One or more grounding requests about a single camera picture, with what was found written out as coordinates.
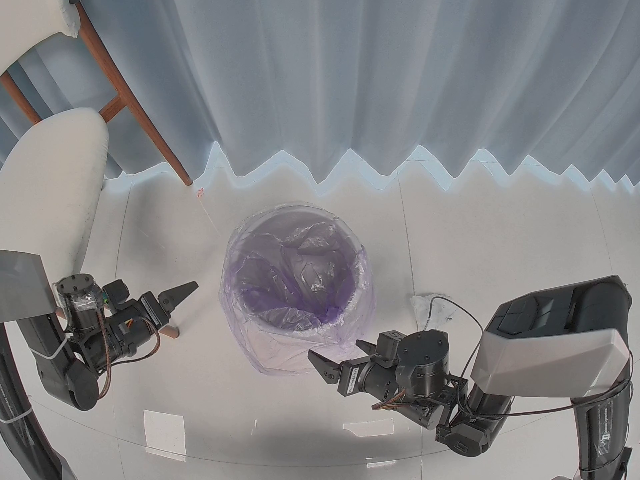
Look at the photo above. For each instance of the crumpled white paper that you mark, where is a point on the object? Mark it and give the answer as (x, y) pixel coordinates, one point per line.
(442, 313)

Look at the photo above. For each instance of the pale blue curtain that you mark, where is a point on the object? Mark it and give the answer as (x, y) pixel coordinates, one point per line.
(350, 68)

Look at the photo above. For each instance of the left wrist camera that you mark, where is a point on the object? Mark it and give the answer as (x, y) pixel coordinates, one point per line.
(116, 295)

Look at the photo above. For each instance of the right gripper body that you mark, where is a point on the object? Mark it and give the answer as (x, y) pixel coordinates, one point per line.
(375, 380)

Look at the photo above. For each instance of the purple plastic bag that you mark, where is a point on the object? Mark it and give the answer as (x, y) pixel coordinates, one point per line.
(300, 268)

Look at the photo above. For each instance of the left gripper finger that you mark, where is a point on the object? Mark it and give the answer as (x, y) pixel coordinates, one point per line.
(172, 300)

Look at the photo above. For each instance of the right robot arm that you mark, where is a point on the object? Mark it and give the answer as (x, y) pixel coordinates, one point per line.
(550, 348)

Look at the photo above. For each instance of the white trash bin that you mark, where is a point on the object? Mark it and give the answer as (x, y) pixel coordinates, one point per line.
(300, 340)

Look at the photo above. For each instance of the white cushioned wooden chair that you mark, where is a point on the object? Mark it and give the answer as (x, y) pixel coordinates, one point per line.
(50, 193)

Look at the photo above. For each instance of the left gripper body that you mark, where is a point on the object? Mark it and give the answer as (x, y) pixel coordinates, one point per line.
(132, 333)

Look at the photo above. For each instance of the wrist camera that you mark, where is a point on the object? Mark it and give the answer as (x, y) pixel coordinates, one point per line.
(116, 295)
(389, 348)

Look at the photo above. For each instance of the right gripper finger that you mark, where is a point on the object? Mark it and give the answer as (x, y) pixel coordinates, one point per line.
(329, 372)

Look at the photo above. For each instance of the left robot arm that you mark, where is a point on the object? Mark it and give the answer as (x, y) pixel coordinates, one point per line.
(25, 288)

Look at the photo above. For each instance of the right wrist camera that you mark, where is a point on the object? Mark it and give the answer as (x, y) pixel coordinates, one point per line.
(389, 348)

